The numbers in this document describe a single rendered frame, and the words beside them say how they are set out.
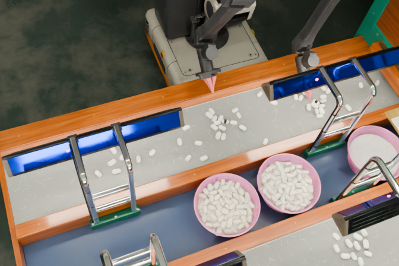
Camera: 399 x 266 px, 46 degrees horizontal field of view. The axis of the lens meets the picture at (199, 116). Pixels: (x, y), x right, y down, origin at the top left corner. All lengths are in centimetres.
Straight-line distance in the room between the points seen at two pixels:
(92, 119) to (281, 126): 83
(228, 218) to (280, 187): 27
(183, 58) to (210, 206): 121
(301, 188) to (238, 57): 115
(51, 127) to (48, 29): 147
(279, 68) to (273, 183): 59
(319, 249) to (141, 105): 95
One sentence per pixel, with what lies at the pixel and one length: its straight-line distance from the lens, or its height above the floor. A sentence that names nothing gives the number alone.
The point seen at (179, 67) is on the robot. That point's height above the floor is 28.
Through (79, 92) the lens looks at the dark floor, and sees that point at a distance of 309.
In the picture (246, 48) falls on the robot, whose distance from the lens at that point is 298.
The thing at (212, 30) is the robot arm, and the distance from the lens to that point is 195.
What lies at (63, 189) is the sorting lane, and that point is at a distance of 197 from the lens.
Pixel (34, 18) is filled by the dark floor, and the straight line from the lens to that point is 354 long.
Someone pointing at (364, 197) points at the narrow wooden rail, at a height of 77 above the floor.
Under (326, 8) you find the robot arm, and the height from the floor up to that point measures 118.
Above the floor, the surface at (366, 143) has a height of 74.
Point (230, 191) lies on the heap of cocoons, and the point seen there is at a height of 73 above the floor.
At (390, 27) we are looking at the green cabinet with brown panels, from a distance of 244.
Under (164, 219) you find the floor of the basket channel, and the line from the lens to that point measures 196.
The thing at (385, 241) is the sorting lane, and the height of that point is 74.
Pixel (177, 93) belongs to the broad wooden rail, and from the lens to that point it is 214.
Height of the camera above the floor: 253
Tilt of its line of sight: 58 degrees down
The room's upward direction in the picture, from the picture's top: 10 degrees clockwise
